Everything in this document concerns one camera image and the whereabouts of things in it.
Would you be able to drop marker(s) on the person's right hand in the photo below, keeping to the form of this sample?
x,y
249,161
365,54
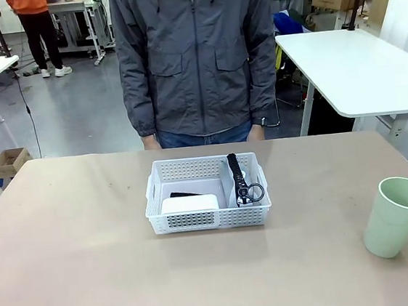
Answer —
x,y
150,142

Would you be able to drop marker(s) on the white basket divider panel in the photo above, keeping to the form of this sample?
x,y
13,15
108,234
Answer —
x,y
228,185

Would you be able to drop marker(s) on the white curved plastic case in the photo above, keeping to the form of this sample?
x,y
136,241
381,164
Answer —
x,y
189,202

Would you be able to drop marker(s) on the person in grey jacket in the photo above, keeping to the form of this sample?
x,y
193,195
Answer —
x,y
197,51

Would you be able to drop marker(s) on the grey background workbench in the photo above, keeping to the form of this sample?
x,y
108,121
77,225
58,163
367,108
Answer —
x,y
76,13

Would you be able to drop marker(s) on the person's left forearm grey sleeve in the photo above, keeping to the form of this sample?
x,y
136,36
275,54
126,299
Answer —
x,y
261,88

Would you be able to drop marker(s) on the black stapler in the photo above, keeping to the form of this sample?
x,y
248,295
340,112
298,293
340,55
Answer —
x,y
184,193

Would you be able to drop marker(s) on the blue cloth item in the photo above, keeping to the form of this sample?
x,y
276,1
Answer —
x,y
287,23

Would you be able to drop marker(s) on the person's left hand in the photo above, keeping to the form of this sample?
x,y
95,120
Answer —
x,y
256,133

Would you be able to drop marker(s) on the black wrist watch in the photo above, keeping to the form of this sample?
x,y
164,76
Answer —
x,y
261,121

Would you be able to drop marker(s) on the white perforated plastic basket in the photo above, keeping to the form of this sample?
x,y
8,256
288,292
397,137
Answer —
x,y
196,221

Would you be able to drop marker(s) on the large white side table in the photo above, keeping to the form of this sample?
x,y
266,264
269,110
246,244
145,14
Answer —
x,y
352,68

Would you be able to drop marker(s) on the person's right forearm grey sleeve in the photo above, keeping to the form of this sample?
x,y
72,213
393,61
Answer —
x,y
138,101

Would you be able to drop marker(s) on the person in orange top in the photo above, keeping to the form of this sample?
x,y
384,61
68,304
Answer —
x,y
37,28

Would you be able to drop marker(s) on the small open cardboard box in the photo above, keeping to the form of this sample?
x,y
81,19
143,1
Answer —
x,y
9,162

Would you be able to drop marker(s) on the light green plastic cup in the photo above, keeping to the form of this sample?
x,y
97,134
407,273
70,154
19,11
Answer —
x,y
397,220

